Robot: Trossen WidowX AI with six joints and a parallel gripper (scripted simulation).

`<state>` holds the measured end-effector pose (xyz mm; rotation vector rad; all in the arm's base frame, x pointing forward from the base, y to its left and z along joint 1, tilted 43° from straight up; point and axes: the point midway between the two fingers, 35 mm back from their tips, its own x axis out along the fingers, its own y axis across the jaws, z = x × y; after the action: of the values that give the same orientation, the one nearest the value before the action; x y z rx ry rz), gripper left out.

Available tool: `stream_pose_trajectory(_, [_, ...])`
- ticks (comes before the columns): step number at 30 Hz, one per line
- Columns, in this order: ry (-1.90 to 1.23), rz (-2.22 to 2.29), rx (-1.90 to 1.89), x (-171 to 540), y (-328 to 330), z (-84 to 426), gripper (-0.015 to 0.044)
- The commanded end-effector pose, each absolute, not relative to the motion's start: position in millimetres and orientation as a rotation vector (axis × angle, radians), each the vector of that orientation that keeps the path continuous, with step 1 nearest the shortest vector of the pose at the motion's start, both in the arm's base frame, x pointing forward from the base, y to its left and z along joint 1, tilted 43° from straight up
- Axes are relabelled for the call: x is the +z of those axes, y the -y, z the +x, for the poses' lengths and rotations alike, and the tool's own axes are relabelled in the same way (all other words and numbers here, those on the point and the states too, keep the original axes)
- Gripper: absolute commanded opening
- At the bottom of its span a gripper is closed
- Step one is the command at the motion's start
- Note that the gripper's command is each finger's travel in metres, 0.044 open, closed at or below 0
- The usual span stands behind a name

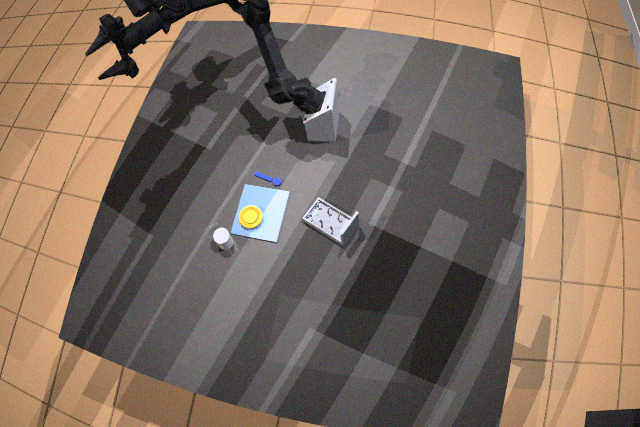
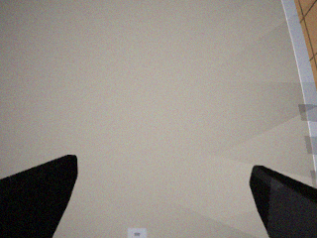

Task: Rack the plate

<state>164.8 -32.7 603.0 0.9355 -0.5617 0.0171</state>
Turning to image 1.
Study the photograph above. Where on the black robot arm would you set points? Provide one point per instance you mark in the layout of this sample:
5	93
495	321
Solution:
282	85

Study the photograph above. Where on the yellow plate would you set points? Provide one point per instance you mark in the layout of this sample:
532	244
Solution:
250	216

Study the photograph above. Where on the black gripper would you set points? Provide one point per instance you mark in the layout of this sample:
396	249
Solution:
128	39

